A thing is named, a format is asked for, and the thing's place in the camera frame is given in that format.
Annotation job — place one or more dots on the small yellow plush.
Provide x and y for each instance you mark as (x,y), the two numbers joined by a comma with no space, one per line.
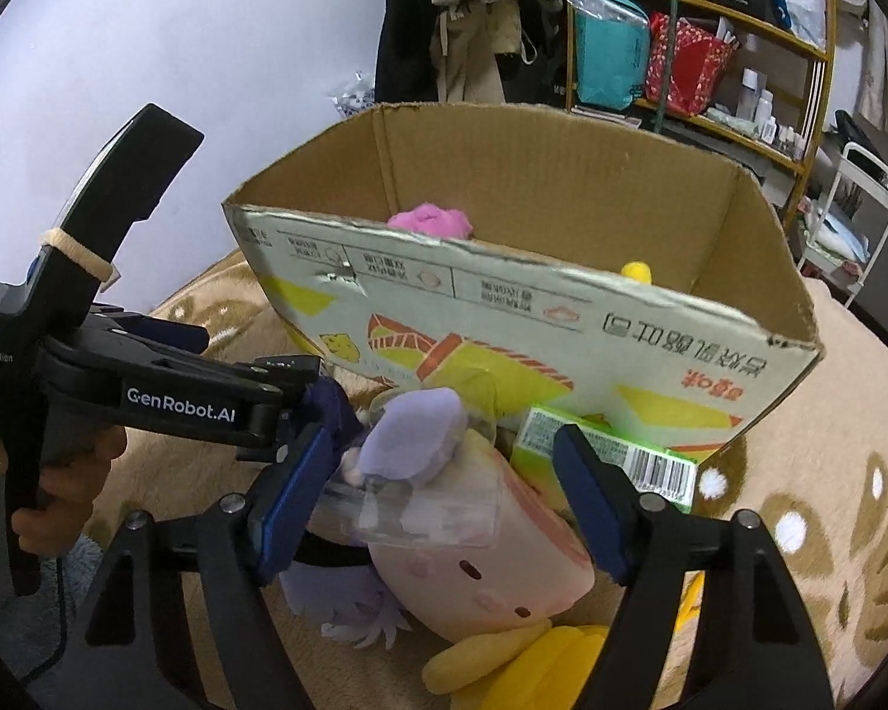
(636,272)

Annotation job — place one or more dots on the group of small white bottles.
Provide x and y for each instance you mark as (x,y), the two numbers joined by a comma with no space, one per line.
(766,111)

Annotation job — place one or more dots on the pink plush with face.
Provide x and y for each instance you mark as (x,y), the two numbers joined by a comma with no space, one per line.
(481,562)

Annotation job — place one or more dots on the black hanging garment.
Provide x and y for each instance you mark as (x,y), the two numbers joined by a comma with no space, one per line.
(544,52)

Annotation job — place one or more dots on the yellow plush toy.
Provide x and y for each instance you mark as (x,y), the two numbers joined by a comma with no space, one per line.
(525,669)

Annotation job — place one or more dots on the printed cardboard box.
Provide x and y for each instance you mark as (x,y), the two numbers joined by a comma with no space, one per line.
(533,177)

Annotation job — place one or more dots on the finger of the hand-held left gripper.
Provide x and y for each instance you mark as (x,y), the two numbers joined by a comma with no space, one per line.
(329,408)
(288,370)

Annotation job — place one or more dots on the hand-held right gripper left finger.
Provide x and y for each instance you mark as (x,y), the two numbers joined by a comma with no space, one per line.
(296,503)

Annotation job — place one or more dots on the bright pink plush toy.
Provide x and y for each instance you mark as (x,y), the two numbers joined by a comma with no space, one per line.
(429,222)

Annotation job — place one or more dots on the person's left hand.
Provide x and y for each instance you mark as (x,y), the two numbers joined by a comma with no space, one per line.
(66,495)

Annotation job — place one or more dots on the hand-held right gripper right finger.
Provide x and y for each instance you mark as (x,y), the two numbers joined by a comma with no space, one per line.
(588,503)

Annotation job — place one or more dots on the purple plush toy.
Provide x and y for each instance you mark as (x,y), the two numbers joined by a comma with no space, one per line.
(407,436)

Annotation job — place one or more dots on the white trolley cart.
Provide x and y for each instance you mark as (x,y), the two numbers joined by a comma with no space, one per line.
(858,185)

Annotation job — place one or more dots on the red patterned bag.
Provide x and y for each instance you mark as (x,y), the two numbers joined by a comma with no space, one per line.
(692,66)

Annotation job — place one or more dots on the wooden shelf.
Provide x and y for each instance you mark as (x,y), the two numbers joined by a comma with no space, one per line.
(784,52)

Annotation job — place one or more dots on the black coat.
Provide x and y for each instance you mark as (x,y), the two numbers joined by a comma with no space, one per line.
(403,44)

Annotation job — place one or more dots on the green tissue packet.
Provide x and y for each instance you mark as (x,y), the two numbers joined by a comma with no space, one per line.
(540,436)

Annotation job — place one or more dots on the clear plastic bag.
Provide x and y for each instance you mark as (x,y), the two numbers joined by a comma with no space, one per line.
(444,510)

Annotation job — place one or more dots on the teal bag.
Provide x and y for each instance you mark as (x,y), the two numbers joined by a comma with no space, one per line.
(607,59)

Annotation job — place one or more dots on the green pole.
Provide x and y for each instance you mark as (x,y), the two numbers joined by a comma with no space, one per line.
(666,52)

